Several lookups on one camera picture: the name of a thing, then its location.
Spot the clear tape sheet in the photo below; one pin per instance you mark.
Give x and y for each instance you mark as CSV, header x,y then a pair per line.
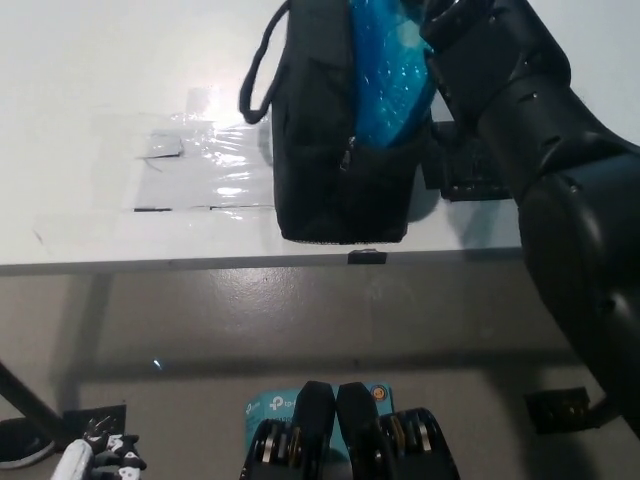
x,y
215,165

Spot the black table leg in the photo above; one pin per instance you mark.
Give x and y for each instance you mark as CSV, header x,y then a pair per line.
x,y
30,400

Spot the teal tp-link box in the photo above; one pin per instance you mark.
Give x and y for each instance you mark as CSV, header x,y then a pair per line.
x,y
270,402

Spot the blue plastic-wrapped plate stack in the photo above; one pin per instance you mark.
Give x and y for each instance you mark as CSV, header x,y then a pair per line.
x,y
385,100

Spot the black fabric lunch bag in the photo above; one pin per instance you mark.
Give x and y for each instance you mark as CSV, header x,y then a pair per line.
x,y
310,175

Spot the black floor tape square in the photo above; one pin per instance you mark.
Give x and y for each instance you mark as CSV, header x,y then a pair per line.
x,y
555,410
100,417

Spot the grey tape piece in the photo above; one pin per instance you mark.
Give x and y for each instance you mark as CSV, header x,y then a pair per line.
x,y
160,145

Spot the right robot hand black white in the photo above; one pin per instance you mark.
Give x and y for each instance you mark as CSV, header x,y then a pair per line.
x,y
490,55

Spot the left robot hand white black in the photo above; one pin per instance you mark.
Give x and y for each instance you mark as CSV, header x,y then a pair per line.
x,y
100,457

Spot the black tape patch on table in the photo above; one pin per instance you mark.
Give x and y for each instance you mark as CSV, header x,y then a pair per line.
x,y
470,175

